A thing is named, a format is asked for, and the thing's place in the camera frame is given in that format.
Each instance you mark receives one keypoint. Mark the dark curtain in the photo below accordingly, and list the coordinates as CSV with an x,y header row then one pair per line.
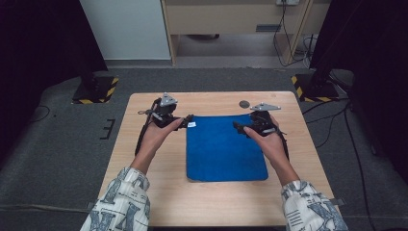
x,y
378,48
38,48

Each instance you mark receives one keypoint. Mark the person's left hand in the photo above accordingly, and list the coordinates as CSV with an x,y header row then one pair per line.
x,y
157,138

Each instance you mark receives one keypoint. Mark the grey tape piece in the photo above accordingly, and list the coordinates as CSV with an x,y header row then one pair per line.
x,y
339,201
90,206

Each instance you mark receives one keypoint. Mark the black stand base striped edge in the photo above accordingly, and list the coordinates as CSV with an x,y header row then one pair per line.
x,y
96,91
316,89

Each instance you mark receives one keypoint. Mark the grey round table grommet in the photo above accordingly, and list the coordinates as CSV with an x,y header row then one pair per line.
x,y
243,104

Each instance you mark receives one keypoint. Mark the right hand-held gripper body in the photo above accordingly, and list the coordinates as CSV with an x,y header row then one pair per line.
x,y
263,123

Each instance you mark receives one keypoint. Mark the white power strip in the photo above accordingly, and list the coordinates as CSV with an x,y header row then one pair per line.
x,y
287,2

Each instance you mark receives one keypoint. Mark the blue towel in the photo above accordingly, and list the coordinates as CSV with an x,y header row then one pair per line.
x,y
224,150

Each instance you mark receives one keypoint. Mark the person's right hand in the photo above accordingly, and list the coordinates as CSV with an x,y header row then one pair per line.
x,y
271,147

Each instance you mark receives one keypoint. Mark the dark round object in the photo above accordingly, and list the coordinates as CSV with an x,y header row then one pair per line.
x,y
202,37

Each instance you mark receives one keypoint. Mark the light wooden desk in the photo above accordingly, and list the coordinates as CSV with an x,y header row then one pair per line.
x,y
224,17

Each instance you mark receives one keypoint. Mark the white cabinet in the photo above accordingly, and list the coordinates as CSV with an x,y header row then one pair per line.
x,y
125,29

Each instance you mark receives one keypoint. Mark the dark grey rectangular plate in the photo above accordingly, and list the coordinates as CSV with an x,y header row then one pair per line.
x,y
268,28

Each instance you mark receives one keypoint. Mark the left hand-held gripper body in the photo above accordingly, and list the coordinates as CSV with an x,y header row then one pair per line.
x,y
164,112

